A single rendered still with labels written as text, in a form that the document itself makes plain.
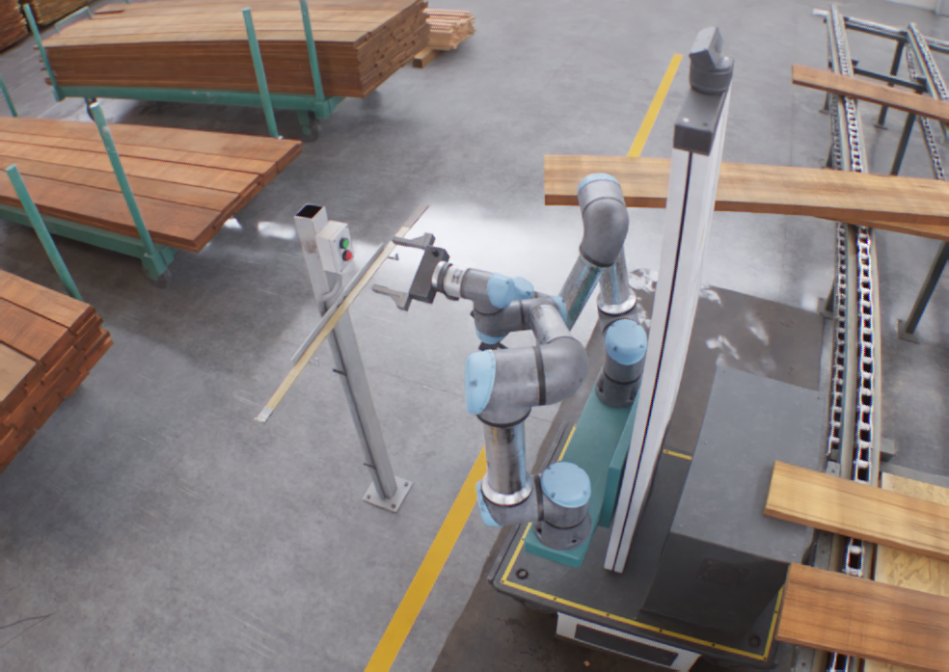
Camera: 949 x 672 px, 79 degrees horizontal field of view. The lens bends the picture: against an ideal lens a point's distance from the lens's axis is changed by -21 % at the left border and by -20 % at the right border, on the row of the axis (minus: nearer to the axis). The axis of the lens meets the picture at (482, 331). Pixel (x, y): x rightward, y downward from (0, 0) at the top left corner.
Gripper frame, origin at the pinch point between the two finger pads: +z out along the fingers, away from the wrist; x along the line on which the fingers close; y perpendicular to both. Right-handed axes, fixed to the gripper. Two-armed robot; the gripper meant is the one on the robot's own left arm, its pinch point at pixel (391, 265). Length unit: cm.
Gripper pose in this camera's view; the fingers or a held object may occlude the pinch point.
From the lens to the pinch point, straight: 175.6
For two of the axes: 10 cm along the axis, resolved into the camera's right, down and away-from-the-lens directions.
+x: -3.2, 9.2, -2.4
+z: -9.2, -2.4, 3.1
